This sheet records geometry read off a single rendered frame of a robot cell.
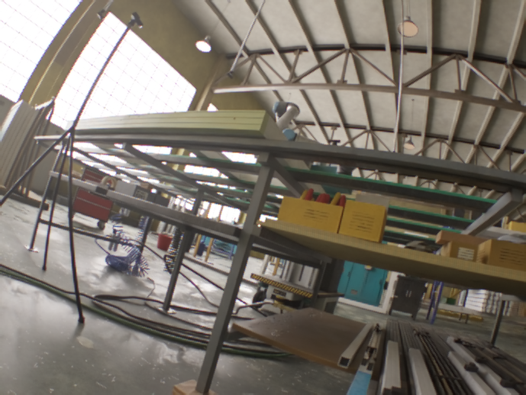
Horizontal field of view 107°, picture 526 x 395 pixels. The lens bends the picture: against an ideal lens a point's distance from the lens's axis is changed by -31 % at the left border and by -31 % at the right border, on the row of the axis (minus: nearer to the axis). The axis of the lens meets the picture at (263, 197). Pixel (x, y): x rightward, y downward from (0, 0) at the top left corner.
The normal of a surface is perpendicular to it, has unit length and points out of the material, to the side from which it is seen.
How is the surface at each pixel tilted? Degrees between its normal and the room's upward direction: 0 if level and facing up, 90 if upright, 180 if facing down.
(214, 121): 90
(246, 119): 90
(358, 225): 90
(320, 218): 90
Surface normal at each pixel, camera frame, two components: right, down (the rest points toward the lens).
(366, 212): -0.44, -0.29
